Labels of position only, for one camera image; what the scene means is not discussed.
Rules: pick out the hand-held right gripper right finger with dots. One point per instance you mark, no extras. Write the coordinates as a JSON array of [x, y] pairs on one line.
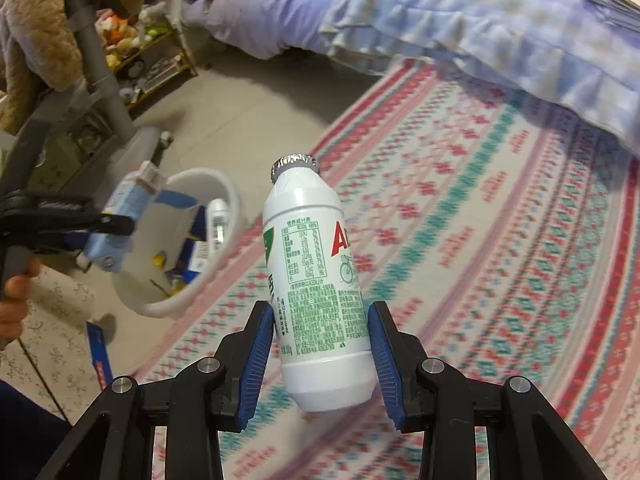
[[385, 370]]

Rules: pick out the small white labelled bottle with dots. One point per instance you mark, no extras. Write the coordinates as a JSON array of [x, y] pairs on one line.
[[217, 225]]

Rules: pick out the patterned woven rug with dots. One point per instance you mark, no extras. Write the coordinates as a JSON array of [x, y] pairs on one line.
[[500, 235]]

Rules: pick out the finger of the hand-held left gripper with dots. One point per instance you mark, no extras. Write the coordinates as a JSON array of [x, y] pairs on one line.
[[120, 224]]

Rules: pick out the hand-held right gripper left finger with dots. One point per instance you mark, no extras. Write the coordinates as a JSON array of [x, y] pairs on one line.
[[255, 370]]

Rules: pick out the blue cardboard box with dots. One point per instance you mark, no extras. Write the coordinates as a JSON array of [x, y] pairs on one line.
[[197, 260]]

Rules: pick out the purple bedsheet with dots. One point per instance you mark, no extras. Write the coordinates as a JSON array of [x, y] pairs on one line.
[[270, 15]]

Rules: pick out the white drink bottle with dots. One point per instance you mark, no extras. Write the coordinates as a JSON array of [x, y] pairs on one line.
[[310, 260]]

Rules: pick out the brown plush bear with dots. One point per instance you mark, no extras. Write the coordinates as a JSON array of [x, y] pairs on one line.
[[35, 25]]

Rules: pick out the pile of small plush toys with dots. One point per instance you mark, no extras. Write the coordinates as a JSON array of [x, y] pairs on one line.
[[117, 35]]

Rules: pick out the person's dark blue trouser leg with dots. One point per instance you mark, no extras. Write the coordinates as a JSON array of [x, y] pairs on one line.
[[20, 440]]

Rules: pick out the person's left hand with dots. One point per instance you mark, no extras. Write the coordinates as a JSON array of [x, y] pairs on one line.
[[12, 315]]

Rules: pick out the wooden shelf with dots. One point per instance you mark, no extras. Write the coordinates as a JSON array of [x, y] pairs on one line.
[[165, 67]]

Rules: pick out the blue plaid blanket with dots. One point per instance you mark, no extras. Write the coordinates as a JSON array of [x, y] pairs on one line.
[[475, 10]]

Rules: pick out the white plastic bucket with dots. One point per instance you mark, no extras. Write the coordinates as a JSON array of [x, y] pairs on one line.
[[170, 306]]

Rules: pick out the blue drink carton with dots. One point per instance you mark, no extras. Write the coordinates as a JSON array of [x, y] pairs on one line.
[[127, 195]]

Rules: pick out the grey chair pole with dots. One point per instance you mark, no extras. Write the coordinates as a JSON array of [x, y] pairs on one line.
[[95, 60]]

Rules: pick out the floral beige mat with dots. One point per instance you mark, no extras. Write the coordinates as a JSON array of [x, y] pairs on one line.
[[55, 340]]

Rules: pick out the white wheeled chair base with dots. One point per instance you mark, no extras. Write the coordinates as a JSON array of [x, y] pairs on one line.
[[140, 147]]

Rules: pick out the blue printed strip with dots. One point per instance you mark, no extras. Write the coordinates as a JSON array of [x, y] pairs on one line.
[[97, 355]]

